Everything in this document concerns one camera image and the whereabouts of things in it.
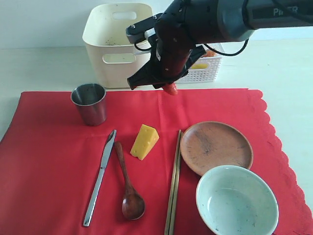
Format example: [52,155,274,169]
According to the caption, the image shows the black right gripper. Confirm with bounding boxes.
[127,36,206,90]

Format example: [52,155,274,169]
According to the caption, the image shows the red sausage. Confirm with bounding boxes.
[162,83,178,95]

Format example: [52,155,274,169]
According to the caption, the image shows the yellow lemon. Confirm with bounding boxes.
[191,64,208,70]

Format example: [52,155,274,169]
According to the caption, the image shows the yellow cheese wedge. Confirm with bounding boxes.
[130,124,159,161]

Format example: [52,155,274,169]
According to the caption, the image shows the orange fried chicken piece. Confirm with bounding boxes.
[202,46,216,57]

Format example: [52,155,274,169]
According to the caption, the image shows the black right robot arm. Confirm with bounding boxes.
[143,0,313,88]

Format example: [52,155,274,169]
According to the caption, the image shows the cream plastic bin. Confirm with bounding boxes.
[82,3,153,89]

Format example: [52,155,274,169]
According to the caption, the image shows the white lattice plastic basket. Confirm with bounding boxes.
[176,53,223,84]

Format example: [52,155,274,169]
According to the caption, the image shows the stainless steel cup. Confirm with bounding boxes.
[70,83,107,126]

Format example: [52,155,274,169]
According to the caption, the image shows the steel table knife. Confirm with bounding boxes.
[83,129,117,227]

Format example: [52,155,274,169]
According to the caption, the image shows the brown wooden plate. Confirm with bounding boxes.
[180,121,253,176]

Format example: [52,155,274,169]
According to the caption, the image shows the wooden spoon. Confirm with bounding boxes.
[114,141,146,220]

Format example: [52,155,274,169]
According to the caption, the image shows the red tablecloth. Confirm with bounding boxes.
[0,89,313,235]

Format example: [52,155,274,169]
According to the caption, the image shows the pale green bowl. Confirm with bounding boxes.
[196,165,279,235]

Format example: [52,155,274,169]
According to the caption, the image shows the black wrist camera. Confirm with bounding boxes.
[125,13,162,51]

